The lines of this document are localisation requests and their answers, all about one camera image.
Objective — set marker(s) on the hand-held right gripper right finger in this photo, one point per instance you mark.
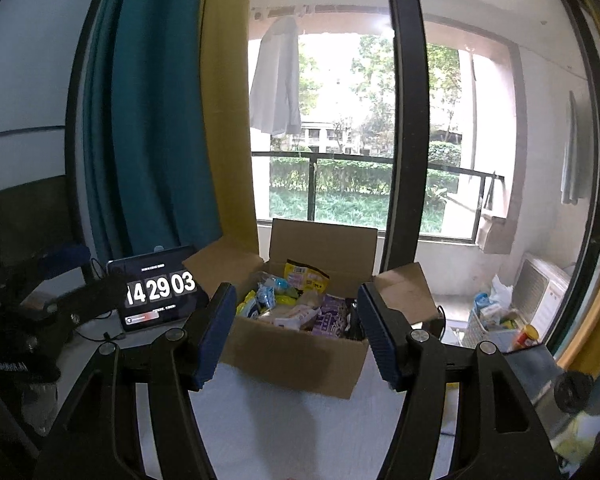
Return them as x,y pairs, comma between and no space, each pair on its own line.
380,345

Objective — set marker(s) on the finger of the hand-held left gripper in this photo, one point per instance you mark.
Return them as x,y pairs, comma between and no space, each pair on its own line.
95,300
65,260

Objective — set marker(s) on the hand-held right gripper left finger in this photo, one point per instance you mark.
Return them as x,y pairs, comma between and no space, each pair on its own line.
215,340

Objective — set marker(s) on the brown cardboard box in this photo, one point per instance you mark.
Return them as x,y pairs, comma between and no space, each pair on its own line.
290,360

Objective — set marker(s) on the tablet with clock display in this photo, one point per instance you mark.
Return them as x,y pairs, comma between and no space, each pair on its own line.
155,310

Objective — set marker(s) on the dark panel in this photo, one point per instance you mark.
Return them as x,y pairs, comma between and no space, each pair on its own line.
30,210

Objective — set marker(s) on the pile of snack packets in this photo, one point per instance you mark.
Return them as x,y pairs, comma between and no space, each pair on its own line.
280,300

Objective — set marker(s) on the white plastic basket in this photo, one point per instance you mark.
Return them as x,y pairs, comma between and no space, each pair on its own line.
472,332

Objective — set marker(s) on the blue plastic packet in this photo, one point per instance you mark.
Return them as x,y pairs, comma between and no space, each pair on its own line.
482,301

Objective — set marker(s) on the white green carton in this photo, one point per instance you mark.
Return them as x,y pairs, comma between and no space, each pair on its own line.
492,316

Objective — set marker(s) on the white plastic bag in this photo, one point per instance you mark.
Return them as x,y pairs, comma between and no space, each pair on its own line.
502,292

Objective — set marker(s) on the red yellow can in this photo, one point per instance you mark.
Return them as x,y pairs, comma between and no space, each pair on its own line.
526,337

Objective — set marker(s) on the cardboard piece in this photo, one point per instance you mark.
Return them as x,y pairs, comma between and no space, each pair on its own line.
492,235

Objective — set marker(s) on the grey cloth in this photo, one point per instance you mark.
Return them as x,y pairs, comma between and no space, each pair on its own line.
535,375

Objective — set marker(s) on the black balcony railing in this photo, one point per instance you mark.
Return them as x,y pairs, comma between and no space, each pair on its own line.
312,190

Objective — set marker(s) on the white air conditioner unit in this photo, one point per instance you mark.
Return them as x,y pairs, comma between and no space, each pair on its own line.
540,290

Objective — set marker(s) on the teal curtain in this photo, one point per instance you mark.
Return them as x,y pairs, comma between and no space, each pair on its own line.
155,110

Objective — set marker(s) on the black round knob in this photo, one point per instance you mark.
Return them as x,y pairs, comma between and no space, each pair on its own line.
572,392

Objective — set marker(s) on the pale yellow bag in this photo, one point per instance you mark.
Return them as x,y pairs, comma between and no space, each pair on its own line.
580,437

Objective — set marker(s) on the hanging white shirt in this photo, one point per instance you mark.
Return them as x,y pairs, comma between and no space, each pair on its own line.
275,85

